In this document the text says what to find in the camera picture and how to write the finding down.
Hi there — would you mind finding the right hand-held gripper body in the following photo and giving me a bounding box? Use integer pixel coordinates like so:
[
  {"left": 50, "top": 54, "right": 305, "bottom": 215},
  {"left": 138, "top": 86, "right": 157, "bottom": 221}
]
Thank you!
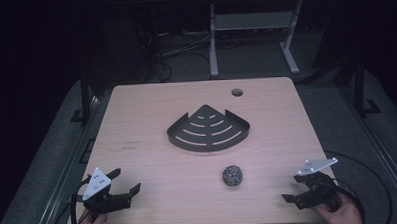
[{"left": 296, "top": 156, "right": 342, "bottom": 213}]

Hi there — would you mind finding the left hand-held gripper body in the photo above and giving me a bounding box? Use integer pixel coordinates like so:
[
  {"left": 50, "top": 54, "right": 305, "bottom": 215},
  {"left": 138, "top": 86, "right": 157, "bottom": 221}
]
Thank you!
[{"left": 76, "top": 165, "right": 133, "bottom": 216}]

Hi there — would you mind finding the steel wool scrubber ball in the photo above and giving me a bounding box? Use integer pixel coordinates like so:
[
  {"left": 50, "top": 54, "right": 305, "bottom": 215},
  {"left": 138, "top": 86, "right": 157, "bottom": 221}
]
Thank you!
[{"left": 221, "top": 164, "right": 244, "bottom": 187}]

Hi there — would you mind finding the black metal corner shelf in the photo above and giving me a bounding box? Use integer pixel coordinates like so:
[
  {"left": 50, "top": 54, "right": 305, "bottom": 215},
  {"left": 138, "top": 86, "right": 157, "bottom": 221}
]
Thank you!
[{"left": 165, "top": 102, "right": 252, "bottom": 154}]

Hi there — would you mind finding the person's right hand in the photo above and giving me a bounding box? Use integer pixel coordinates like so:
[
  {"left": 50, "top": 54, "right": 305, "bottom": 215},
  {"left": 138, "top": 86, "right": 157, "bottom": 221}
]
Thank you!
[{"left": 310, "top": 189, "right": 366, "bottom": 224}]

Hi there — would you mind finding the black metal stand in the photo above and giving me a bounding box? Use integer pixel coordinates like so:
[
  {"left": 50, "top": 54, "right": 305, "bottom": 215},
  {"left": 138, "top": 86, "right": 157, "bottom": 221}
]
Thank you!
[
  {"left": 67, "top": 67, "right": 95, "bottom": 125},
  {"left": 351, "top": 56, "right": 382, "bottom": 117}
]

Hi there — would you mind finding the grey metal floor rail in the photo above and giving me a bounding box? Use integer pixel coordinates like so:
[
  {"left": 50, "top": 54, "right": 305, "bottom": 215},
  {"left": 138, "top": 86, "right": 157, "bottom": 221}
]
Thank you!
[
  {"left": 339, "top": 83, "right": 397, "bottom": 201},
  {"left": 27, "top": 93, "right": 106, "bottom": 224}
]

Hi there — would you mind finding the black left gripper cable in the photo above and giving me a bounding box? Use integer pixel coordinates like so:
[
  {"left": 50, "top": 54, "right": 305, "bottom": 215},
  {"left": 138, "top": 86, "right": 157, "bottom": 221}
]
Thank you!
[{"left": 68, "top": 177, "right": 93, "bottom": 224}]

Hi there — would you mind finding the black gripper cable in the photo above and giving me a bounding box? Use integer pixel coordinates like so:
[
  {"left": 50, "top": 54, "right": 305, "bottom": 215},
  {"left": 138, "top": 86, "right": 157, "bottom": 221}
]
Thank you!
[
  {"left": 68, "top": 177, "right": 93, "bottom": 224},
  {"left": 322, "top": 146, "right": 394, "bottom": 224}
]

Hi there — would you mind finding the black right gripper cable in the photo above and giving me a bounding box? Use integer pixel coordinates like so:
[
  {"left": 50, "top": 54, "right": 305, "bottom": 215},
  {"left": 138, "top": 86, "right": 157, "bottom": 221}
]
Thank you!
[{"left": 322, "top": 146, "right": 394, "bottom": 224}]

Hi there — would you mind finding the bundle of floor cables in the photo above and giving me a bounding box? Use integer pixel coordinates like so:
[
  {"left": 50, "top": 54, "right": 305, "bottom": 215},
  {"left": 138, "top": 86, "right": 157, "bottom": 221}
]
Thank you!
[{"left": 138, "top": 27, "right": 213, "bottom": 84}]

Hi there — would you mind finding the white metal desk frame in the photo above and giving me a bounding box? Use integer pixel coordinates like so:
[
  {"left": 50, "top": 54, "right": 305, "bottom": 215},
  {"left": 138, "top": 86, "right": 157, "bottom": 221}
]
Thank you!
[{"left": 207, "top": 0, "right": 307, "bottom": 79}]

